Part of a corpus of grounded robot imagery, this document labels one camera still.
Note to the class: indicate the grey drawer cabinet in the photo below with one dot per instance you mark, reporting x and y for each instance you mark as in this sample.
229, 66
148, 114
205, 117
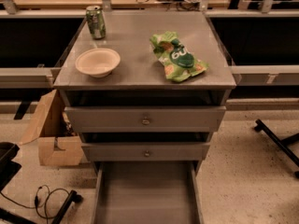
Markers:
139, 79

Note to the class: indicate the grey top drawer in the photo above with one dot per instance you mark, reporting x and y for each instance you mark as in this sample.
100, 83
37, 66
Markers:
129, 119

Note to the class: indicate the grey middle drawer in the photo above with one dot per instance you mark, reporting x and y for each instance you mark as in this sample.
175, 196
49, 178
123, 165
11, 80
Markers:
145, 151

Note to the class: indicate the grey open bottom drawer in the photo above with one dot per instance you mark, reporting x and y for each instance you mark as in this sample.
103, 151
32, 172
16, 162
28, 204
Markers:
147, 192

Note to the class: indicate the green chip bag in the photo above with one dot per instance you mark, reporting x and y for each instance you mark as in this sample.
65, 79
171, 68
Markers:
179, 64

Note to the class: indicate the beige paper bowl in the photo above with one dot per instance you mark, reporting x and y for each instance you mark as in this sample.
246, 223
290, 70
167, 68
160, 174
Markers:
97, 62

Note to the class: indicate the brown cardboard box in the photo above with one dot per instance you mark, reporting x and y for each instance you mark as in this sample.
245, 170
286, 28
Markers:
48, 127

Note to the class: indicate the green soda can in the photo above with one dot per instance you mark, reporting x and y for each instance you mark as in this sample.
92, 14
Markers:
96, 22

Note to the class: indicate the black chair base leg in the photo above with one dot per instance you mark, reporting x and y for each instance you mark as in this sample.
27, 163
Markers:
73, 197

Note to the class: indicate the black stand leg right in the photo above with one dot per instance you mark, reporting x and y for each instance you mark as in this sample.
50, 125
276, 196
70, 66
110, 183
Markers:
283, 144

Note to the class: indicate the black chair at left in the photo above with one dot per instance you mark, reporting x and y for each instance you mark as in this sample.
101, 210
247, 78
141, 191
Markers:
8, 167

